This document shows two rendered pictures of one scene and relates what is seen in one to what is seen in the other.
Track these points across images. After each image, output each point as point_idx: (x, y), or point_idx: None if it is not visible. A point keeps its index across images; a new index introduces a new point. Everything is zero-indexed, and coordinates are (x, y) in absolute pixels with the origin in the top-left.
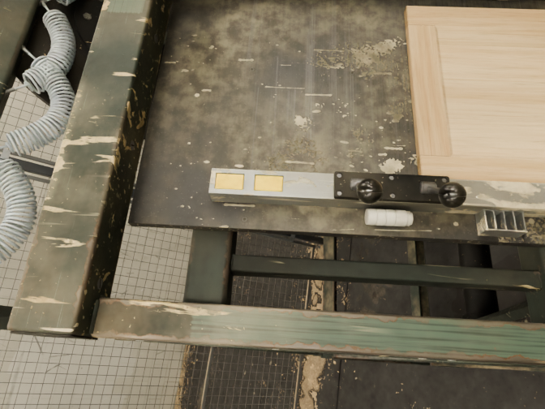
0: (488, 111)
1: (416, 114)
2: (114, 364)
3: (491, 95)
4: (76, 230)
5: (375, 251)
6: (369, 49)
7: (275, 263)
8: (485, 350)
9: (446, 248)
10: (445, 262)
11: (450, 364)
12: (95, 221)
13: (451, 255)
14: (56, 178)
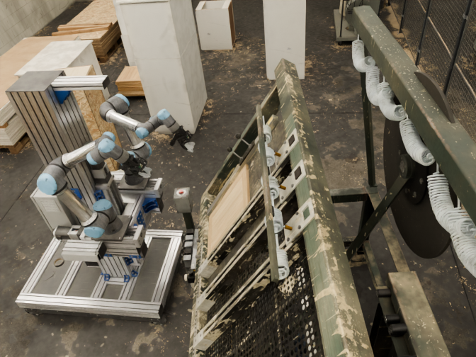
0: (236, 195)
1: (246, 178)
2: None
3: (235, 200)
4: (278, 77)
5: (438, 314)
6: (256, 190)
7: None
8: (236, 142)
9: (368, 308)
10: (367, 299)
11: (345, 237)
12: (276, 82)
13: (364, 304)
14: (285, 76)
